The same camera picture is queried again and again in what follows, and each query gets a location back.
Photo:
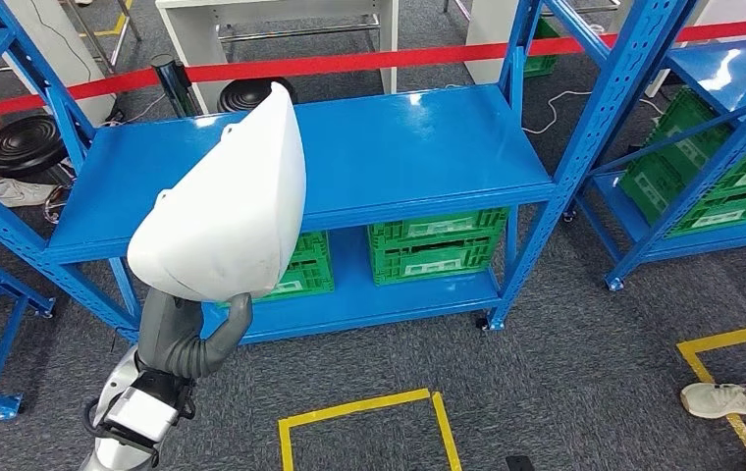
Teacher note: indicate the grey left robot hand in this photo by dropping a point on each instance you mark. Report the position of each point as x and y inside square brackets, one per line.
[165, 325]

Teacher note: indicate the white plastic part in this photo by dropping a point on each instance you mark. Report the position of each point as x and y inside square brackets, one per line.
[230, 195]

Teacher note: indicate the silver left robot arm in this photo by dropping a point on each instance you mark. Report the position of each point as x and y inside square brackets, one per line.
[116, 383]

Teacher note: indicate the black round stool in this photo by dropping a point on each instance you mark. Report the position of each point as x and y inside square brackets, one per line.
[22, 146]
[249, 94]

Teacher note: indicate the red barrier belt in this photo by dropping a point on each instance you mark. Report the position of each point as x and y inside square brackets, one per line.
[347, 63]
[87, 88]

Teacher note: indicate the white table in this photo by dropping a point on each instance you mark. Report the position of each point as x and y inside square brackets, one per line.
[184, 39]
[64, 65]
[487, 32]

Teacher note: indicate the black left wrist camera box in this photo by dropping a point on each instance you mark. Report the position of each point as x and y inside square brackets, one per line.
[142, 416]

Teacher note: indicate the black barrier post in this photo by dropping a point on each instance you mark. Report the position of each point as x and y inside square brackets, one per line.
[175, 84]

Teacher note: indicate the grey metal leg frame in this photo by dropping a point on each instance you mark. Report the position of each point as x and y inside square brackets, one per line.
[457, 10]
[103, 39]

